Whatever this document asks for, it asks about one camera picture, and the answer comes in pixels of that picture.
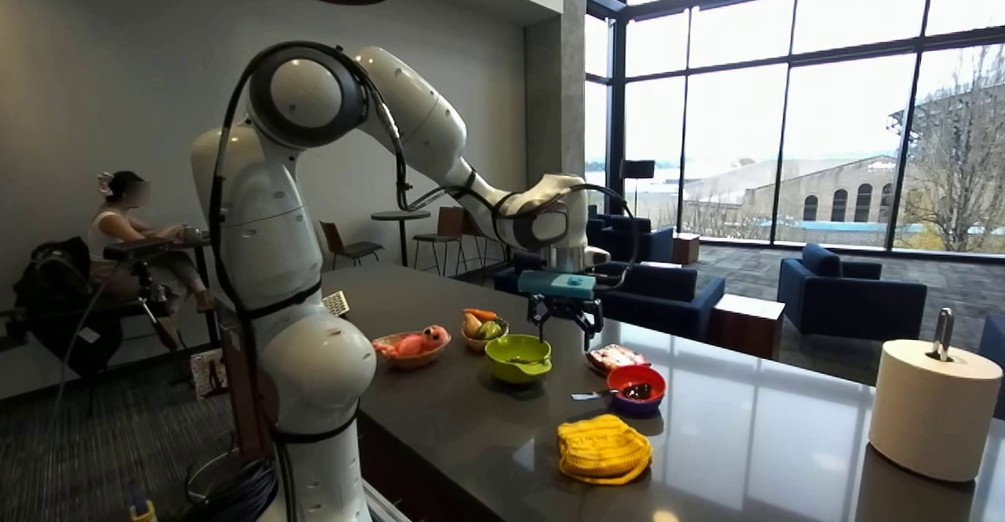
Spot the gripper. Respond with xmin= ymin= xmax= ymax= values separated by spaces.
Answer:
xmin=528 ymin=294 xmax=604 ymax=352

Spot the yellow knitted towel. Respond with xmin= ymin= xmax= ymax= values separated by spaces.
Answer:
xmin=557 ymin=414 xmax=653 ymax=486

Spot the paper towel roll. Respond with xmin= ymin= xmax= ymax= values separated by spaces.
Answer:
xmin=868 ymin=339 xmax=1004 ymax=483

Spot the paper towel holder rod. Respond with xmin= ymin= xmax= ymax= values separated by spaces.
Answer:
xmin=932 ymin=308 xmax=956 ymax=363

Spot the green bowl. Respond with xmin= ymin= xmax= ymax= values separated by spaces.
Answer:
xmin=484 ymin=334 xmax=552 ymax=385

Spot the red bowl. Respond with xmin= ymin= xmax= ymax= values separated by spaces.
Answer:
xmin=607 ymin=365 xmax=667 ymax=405

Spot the purple bowl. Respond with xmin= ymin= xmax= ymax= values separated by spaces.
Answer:
xmin=608 ymin=393 xmax=665 ymax=418

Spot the blue sofa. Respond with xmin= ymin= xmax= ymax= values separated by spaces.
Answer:
xmin=493 ymin=254 xmax=727 ymax=343

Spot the row of blue armchairs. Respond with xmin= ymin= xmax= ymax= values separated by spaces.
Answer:
xmin=587 ymin=206 xmax=675 ymax=265

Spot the pink toy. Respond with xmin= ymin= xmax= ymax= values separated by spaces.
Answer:
xmin=372 ymin=325 xmax=451 ymax=359

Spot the row of bar stools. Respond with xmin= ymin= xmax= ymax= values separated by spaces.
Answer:
xmin=412 ymin=206 xmax=507 ymax=276

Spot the floor lamp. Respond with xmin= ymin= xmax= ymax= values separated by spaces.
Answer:
xmin=619 ymin=159 xmax=656 ymax=221

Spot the round high table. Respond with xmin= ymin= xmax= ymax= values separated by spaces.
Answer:
xmin=371 ymin=209 xmax=432 ymax=268

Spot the brown chair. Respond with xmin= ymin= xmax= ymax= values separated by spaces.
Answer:
xmin=320 ymin=221 xmax=386 ymax=271

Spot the blue armchair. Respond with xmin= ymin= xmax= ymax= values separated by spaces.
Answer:
xmin=777 ymin=242 xmax=930 ymax=343
xmin=978 ymin=313 xmax=1005 ymax=421

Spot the printed box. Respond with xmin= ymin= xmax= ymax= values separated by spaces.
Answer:
xmin=190 ymin=349 xmax=229 ymax=400

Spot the yellow and blue tool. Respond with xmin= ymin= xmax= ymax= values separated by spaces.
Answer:
xmin=128 ymin=481 xmax=159 ymax=522

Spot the person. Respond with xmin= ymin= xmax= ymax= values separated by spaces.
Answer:
xmin=87 ymin=170 xmax=217 ymax=352

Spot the black backpack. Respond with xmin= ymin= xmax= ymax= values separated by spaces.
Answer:
xmin=14 ymin=237 xmax=93 ymax=315

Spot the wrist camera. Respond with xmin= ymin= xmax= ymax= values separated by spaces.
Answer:
xmin=517 ymin=270 xmax=597 ymax=301

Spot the window wall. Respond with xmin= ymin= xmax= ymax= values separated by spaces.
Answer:
xmin=585 ymin=0 xmax=1005 ymax=257

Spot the coil of blue cable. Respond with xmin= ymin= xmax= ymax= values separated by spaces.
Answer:
xmin=183 ymin=450 xmax=280 ymax=522

